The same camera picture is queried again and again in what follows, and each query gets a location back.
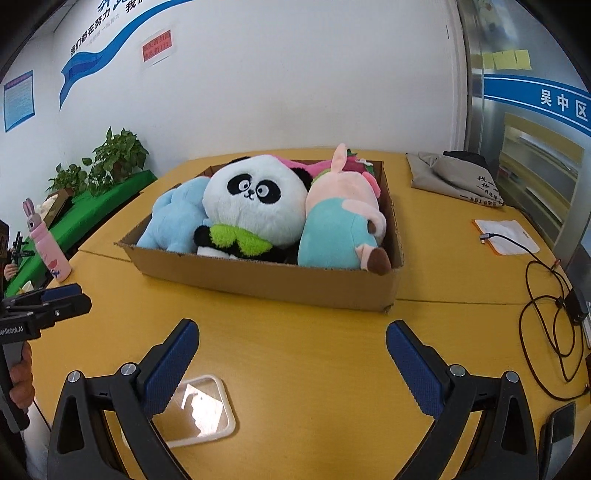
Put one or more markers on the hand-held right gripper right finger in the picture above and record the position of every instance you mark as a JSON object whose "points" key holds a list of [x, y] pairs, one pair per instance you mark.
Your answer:
{"points": [[415, 364]]}

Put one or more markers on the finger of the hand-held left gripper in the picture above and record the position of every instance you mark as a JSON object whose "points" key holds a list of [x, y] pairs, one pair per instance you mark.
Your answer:
{"points": [[62, 294], [69, 310]]}

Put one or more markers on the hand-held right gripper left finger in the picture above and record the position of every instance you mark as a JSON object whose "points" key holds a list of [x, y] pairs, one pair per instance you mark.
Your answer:
{"points": [[171, 364]]}

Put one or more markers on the cardboard box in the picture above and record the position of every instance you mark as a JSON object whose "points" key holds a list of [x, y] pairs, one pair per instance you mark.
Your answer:
{"points": [[277, 281]]}

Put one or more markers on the pink plush bear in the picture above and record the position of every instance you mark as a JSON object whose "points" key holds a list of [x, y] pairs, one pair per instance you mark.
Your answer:
{"points": [[367, 182]]}

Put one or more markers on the person's left hand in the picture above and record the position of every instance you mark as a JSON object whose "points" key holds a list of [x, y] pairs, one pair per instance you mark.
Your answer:
{"points": [[23, 378]]}

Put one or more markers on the pink bunny water bottle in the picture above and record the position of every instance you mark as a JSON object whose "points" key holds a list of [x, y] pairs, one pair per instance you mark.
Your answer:
{"points": [[46, 249]]}

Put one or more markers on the clear phone case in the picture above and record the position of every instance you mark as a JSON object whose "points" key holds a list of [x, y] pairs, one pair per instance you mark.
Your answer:
{"points": [[203, 406]]}

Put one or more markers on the small black stand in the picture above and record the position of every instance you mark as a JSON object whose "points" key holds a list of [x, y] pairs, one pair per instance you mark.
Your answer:
{"points": [[19, 251]]}

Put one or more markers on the green cloth mat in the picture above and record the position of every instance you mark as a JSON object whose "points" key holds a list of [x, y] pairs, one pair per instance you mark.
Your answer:
{"points": [[92, 212]]}

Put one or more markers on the wooden tissue box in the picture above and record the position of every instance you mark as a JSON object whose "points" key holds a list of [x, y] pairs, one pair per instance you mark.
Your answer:
{"points": [[57, 205]]}

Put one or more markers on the small green potted plant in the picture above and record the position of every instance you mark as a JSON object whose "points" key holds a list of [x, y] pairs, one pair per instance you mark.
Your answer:
{"points": [[67, 180]]}

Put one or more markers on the light blue plush toy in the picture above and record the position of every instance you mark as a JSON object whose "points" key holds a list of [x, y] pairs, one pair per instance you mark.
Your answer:
{"points": [[171, 217]]}

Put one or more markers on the large green potted plant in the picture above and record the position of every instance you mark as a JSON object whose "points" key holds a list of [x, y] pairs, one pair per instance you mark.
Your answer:
{"points": [[117, 154]]}

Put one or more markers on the pink and teal pig plush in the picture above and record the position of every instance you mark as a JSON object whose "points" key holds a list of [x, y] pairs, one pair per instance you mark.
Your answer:
{"points": [[332, 230]]}

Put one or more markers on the white and orange pouch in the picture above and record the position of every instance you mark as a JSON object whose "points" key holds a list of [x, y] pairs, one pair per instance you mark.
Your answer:
{"points": [[508, 235]]}

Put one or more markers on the black smartphone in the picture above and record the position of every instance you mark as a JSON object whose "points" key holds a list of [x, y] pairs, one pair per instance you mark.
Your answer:
{"points": [[558, 434]]}

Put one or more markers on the black power adapter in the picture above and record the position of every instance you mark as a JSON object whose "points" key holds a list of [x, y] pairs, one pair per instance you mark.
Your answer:
{"points": [[579, 304]]}

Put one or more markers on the panda plush toy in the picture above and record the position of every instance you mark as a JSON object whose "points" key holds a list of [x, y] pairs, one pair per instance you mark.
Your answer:
{"points": [[254, 207]]}

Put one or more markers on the grey tote bag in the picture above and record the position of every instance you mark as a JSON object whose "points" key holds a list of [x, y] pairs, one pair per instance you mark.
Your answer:
{"points": [[443, 180]]}

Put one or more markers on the dark cloth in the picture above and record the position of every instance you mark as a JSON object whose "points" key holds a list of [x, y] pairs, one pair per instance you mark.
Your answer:
{"points": [[466, 156]]}

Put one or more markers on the yellow cabinet behind glass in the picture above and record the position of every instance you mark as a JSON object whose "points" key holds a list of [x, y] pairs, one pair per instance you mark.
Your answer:
{"points": [[540, 161]]}

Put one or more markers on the blue window banner strip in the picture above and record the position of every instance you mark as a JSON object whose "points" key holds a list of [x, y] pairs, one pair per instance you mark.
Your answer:
{"points": [[531, 99]]}

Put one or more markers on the yellow sticky note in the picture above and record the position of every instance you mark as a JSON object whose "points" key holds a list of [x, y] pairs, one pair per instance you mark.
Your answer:
{"points": [[487, 59], [522, 57], [504, 58]]}

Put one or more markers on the blue wall poster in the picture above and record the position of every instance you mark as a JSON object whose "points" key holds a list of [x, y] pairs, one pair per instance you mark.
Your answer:
{"points": [[18, 99]]}

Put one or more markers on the blue swoosh wall decal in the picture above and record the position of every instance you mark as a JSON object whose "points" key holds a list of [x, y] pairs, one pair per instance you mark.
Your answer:
{"points": [[85, 64]]}

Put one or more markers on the red wall notice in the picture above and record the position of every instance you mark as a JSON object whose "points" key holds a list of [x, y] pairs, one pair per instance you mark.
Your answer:
{"points": [[158, 47]]}

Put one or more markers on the grey metal door frame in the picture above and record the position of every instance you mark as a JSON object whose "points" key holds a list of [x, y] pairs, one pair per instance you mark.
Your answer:
{"points": [[470, 69]]}

